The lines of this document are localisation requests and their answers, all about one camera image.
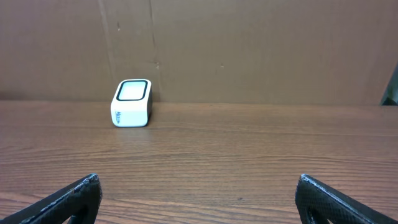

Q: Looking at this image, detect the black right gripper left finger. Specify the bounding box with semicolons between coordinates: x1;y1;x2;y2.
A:
1;173;102;224

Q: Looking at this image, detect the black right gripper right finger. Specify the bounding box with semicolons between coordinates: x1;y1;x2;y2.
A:
295;174;397;224

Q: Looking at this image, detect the white barcode scanner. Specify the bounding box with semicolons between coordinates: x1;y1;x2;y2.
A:
110;79;152;128

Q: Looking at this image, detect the dark object at right edge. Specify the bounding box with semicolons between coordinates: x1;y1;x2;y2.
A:
381;67;398;106

